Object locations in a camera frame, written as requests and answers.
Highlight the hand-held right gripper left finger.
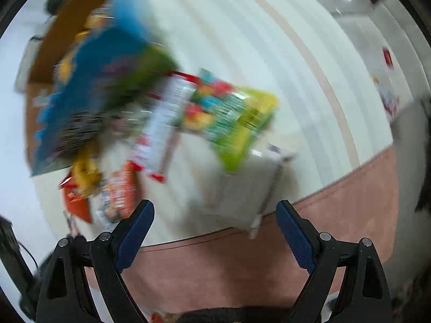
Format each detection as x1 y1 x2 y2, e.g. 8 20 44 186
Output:
35 199 155 323

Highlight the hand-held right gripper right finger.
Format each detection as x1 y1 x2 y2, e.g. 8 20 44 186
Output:
277 199 394 323

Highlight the red and white snack packet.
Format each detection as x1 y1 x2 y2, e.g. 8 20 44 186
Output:
130 71 199 184

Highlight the cardboard box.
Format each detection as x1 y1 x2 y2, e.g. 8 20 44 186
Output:
25 0 113 175

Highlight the orange and white snack pack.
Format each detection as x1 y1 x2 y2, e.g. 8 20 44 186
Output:
94 161 138 224

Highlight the orange snack bag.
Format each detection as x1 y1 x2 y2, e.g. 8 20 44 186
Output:
59 171 93 224

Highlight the yellow snack bag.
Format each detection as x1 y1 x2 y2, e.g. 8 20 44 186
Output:
72 141 103 199

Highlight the black device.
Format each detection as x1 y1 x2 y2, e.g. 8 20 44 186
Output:
0 217 37 310

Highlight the colourful gumball bag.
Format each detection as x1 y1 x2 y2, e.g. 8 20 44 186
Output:
183 69 280 174

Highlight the green snack bag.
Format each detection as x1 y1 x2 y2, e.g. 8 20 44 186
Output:
101 45 179 122

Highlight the blue snack bag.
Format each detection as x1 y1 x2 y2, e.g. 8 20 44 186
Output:
30 0 162 177

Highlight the striped printed blanket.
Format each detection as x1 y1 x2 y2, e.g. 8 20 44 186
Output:
25 0 409 323

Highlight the black bag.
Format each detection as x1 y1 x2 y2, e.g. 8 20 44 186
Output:
45 0 73 16

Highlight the colourful wall picture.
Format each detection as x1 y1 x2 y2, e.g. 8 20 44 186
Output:
372 74 399 115

